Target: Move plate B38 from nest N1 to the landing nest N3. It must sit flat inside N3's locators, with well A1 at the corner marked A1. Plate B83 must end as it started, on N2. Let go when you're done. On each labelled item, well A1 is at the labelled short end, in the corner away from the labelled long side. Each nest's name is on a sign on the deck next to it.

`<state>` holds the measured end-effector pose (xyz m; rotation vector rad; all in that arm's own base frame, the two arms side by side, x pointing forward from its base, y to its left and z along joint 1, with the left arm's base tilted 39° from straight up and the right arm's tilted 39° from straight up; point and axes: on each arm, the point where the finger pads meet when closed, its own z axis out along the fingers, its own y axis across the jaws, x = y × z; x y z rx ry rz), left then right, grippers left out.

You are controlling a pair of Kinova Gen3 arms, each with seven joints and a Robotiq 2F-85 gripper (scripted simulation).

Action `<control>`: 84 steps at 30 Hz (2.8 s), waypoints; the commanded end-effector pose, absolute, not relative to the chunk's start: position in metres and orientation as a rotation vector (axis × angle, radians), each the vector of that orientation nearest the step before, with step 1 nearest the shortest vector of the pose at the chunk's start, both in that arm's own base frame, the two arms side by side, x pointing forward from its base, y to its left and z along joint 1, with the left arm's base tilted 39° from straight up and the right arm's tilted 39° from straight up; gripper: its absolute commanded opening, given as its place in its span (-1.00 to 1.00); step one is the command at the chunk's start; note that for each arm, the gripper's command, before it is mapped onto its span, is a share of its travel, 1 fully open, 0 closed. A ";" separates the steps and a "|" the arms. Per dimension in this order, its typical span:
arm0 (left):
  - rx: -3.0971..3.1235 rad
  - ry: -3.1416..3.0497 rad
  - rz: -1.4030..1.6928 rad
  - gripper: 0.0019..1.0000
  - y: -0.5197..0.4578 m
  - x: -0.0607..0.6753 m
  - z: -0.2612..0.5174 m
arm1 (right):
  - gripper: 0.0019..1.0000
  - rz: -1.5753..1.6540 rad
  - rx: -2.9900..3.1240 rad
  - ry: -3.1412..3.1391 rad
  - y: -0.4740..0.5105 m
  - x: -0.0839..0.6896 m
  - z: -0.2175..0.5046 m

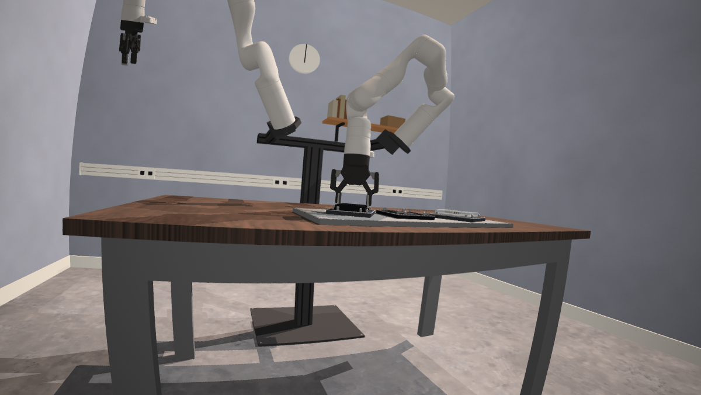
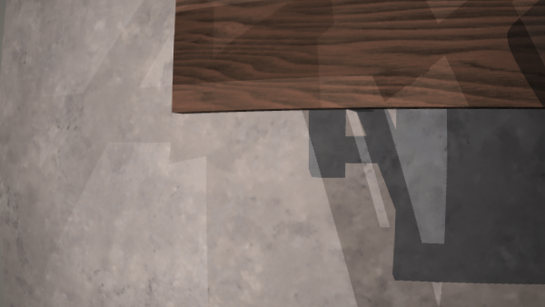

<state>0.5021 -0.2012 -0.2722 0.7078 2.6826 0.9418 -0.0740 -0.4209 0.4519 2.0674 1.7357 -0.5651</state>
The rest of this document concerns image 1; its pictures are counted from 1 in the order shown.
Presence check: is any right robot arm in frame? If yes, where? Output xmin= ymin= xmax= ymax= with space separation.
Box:
xmin=121 ymin=0 xmax=295 ymax=130

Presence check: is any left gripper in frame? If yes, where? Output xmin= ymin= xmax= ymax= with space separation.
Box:
xmin=330 ymin=154 xmax=379 ymax=208

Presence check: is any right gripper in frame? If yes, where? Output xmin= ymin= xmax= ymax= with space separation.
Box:
xmin=119 ymin=20 xmax=144 ymax=65

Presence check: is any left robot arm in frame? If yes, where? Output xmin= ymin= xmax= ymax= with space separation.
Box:
xmin=344 ymin=34 xmax=454 ymax=158

